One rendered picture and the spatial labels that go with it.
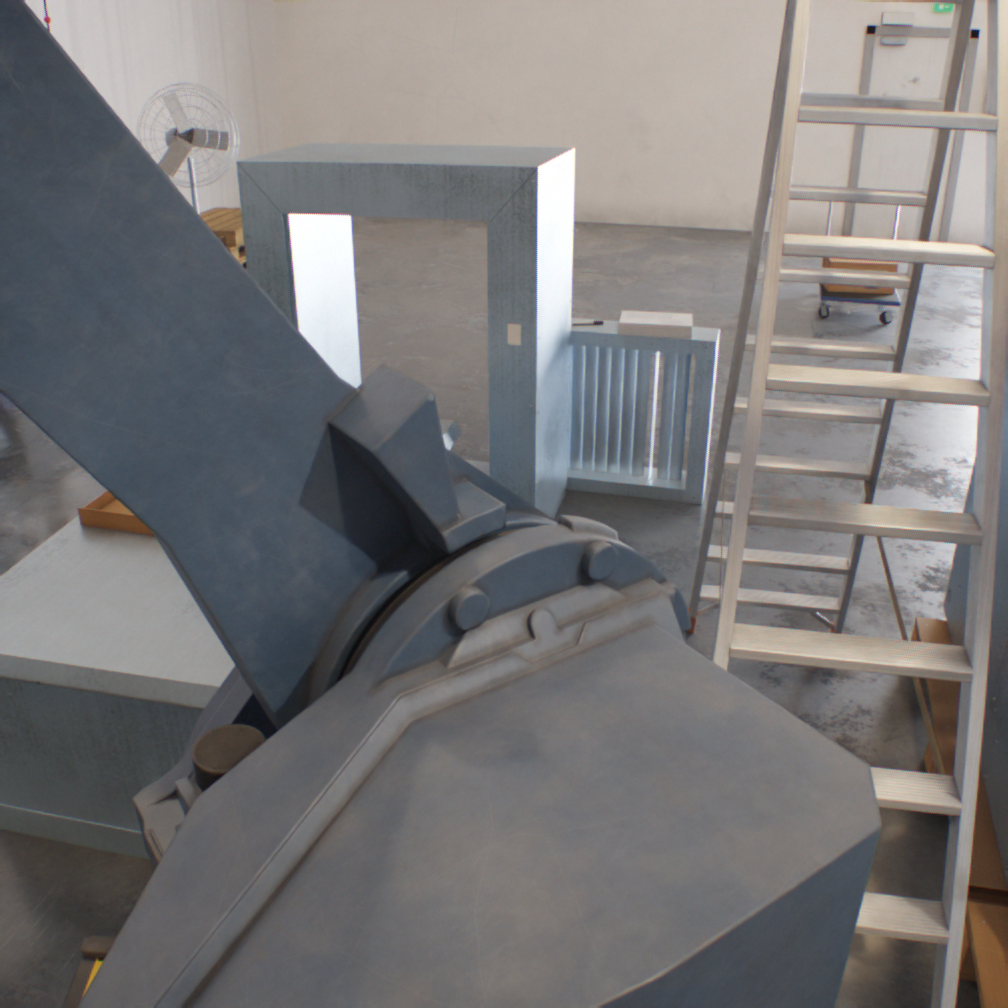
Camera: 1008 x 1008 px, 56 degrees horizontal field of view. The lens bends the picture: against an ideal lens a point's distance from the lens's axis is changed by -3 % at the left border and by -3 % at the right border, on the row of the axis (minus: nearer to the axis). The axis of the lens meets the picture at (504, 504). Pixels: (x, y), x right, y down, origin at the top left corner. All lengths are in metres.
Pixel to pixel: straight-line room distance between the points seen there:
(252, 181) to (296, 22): 8.60
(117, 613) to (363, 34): 10.10
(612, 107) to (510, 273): 7.84
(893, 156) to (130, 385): 10.90
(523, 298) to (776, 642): 2.23
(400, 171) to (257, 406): 3.09
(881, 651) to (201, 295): 1.36
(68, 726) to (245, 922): 2.09
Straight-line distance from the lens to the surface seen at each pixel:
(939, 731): 3.16
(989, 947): 2.59
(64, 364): 0.68
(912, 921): 1.92
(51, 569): 3.00
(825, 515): 1.73
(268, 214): 4.02
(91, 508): 3.26
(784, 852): 0.62
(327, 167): 3.88
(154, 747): 2.62
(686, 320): 4.45
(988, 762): 2.99
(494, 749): 0.66
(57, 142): 0.66
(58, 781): 2.89
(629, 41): 11.40
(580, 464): 4.75
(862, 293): 8.06
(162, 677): 2.43
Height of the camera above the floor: 2.00
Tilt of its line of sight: 26 degrees down
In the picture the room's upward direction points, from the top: straight up
